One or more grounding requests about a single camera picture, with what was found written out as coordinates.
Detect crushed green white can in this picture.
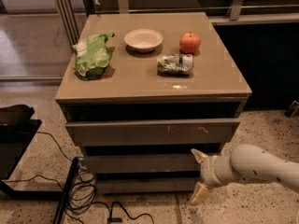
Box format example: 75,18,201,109
157,54,193,76

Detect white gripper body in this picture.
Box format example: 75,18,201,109
200,156,232,187

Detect black floor cables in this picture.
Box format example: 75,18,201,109
4,131,156,224

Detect white paper bowl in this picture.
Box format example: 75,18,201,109
124,29,163,53

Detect grey drawer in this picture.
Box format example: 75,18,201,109
84,153,200,174
65,119,239,147
96,177,197,194

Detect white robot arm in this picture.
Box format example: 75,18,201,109
190,144,299,204

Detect metal railing frame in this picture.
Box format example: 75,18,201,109
54,0,299,43

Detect grey bottom drawer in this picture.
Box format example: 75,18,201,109
96,177,197,194

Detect grey drawer cabinet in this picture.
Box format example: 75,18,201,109
56,13,251,182

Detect grey top drawer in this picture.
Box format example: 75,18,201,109
65,119,239,147

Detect green chip bag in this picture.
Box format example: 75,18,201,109
72,33,114,80

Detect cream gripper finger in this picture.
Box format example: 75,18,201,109
190,182,213,204
191,148,207,163

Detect black pole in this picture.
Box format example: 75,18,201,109
51,158,78,224

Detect black stand base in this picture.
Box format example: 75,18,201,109
0,105,62,201

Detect red apple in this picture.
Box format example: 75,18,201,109
179,32,201,54

